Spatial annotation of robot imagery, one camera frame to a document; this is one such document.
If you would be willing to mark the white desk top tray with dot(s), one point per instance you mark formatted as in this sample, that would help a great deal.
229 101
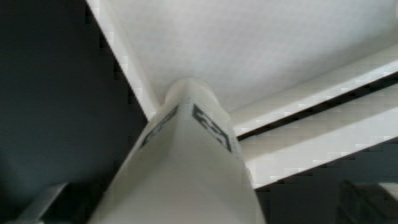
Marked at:
282 52

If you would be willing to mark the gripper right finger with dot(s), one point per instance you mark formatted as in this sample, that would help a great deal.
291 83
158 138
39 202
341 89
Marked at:
368 203

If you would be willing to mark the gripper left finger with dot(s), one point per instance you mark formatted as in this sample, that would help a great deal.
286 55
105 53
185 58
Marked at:
62 206

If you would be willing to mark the white front rail barrier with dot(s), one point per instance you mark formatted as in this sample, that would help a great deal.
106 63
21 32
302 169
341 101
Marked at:
321 138

